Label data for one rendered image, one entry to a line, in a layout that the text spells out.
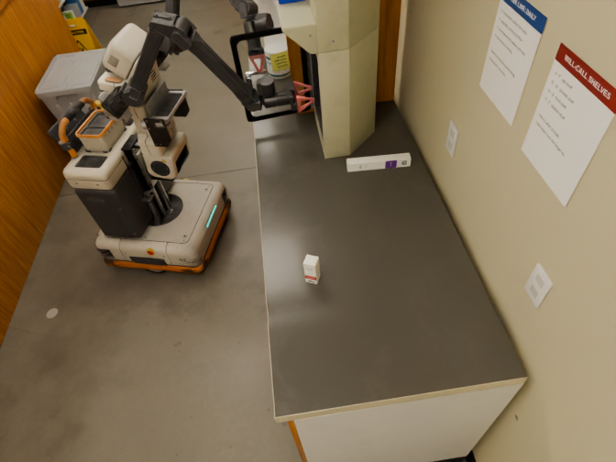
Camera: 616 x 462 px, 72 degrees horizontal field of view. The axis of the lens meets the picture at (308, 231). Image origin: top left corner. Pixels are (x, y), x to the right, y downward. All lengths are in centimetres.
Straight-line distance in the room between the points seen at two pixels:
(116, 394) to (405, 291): 168
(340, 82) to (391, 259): 68
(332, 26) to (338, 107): 31
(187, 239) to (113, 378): 83
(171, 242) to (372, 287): 149
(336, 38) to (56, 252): 244
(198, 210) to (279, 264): 131
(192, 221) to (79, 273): 87
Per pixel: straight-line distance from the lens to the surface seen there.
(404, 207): 165
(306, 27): 156
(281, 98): 181
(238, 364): 238
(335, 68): 164
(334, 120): 175
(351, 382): 126
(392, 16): 203
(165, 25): 169
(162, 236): 266
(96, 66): 378
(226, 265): 274
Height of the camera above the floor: 212
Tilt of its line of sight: 49 degrees down
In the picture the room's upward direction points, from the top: 7 degrees counter-clockwise
